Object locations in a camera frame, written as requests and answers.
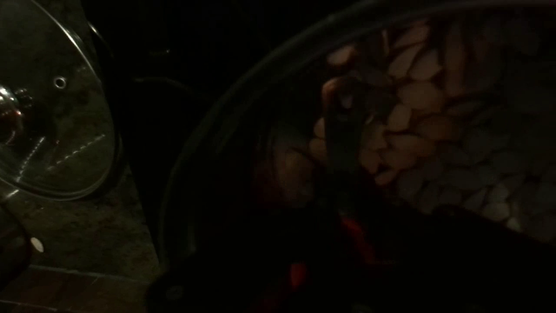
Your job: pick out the orange plastic cup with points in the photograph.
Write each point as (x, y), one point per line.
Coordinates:
(332, 270)

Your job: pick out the glass pot lid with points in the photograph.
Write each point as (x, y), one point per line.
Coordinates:
(56, 129)

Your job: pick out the steel saucepan with beans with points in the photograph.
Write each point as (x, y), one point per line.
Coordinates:
(398, 157)

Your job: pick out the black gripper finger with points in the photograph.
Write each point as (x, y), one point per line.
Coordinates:
(344, 112)

